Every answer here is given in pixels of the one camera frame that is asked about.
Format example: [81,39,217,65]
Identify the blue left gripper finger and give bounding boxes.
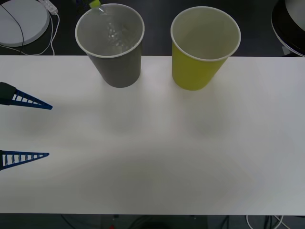
[0,82,53,111]
[0,150,51,171]

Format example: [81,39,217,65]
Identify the clear bottle with green cap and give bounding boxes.
[82,0,135,55]

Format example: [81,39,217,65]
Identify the white round disc base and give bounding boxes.
[0,0,51,48]

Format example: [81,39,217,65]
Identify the white power strip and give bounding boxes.
[39,0,59,15]

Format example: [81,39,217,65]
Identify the grey plastic waste bin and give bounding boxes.
[75,3,145,88]

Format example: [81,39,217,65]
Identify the yellow-green plastic waste bin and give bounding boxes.
[170,6,242,91]

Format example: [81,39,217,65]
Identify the thin black cable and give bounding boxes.
[0,4,26,52]

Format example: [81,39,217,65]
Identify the white power strip cable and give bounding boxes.
[0,13,61,57]

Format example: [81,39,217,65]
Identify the white looped cable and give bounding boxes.
[245,214,285,229]

